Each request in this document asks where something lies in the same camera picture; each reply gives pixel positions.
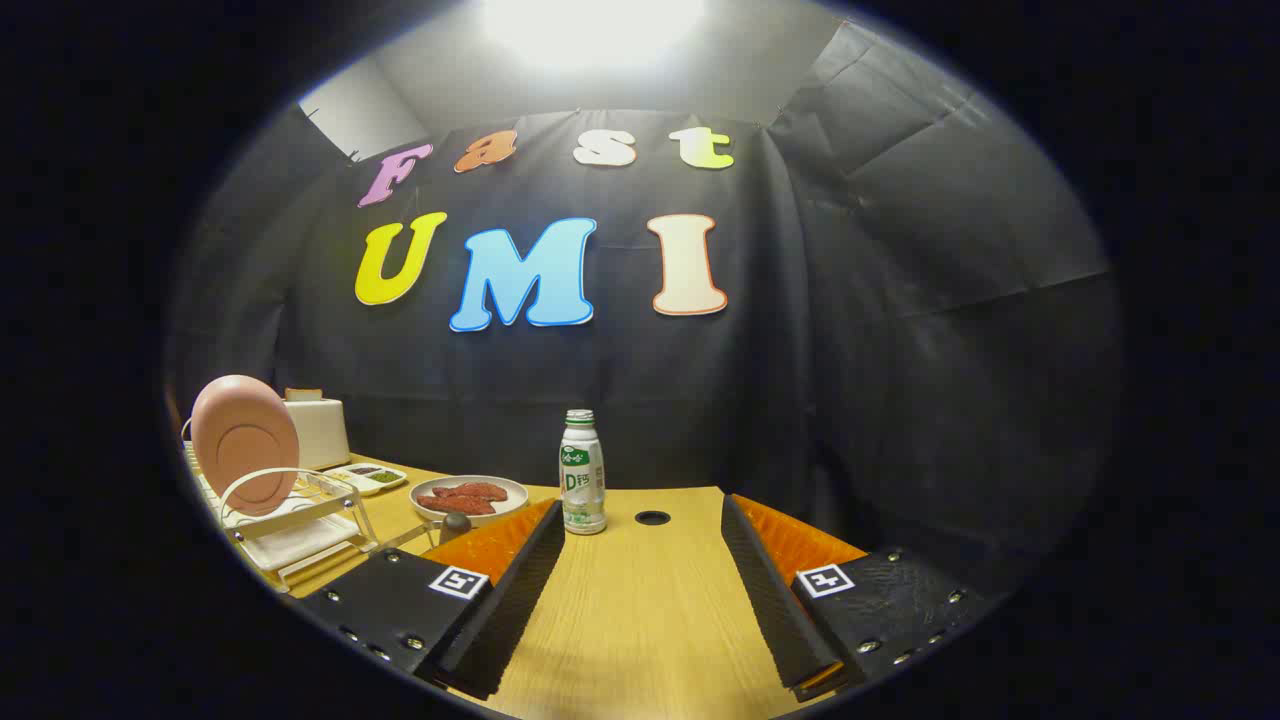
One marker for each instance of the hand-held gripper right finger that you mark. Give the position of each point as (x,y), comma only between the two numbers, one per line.
(765,600)

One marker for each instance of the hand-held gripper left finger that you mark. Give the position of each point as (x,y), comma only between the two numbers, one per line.
(520,600)

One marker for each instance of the pink plate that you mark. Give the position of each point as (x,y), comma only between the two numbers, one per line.
(245,440)

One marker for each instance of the beige round plate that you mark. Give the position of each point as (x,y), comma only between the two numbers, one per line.
(512,487)

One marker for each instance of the white divided dish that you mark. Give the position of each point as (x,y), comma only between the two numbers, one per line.
(368,485)

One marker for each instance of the red meat slice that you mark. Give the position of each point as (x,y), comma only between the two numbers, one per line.
(455,505)
(478,490)

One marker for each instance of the white green drink bottle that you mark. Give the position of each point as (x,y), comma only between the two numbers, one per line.
(582,480)

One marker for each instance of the white drip tray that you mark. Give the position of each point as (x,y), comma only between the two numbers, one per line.
(295,545)

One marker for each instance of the white toaster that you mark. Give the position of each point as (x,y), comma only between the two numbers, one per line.
(322,435)

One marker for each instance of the black backdrop cloth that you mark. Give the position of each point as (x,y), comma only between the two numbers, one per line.
(850,350)

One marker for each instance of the brown toast slice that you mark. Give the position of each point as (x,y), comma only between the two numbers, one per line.
(303,394)

